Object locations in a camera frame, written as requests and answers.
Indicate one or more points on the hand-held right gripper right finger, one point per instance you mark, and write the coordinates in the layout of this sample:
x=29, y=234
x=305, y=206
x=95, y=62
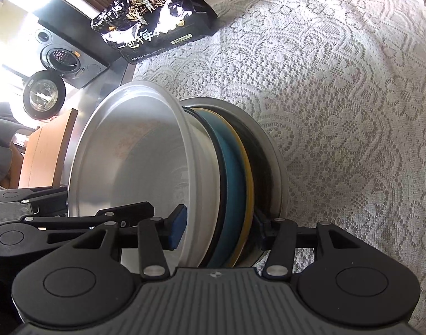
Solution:
x=275, y=237

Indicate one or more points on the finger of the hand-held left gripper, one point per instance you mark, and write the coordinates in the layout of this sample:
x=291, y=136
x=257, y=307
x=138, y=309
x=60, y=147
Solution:
x=42, y=195
x=129, y=213

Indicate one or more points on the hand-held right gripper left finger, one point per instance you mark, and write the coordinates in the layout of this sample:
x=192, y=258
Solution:
x=178, y=226

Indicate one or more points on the white bowl with yellow rim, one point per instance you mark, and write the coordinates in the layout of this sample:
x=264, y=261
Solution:
x=249, y=195

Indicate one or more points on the white bowl with orange logo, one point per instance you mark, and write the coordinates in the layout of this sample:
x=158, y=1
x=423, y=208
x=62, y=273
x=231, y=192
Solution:
x=136, y=153

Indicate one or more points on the blue bowl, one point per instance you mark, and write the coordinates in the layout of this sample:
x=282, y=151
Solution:
x=230, y=181

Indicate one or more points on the stainless steel bowl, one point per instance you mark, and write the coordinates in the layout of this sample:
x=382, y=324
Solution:
x=261, y=153

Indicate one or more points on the wooden table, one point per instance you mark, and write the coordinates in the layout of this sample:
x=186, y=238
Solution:
x=45, y=153

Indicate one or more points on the black round porthole appliance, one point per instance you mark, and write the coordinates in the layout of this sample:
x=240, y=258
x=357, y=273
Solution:
x=43, y=94

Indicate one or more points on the grey speaker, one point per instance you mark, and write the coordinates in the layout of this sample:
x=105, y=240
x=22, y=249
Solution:
x=63, y=57

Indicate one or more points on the white lace tablecloth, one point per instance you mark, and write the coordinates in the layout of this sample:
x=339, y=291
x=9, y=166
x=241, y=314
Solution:
x=338, y=111

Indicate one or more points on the black snack bag gold print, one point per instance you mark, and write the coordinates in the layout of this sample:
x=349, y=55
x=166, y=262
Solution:
x=153, y=28

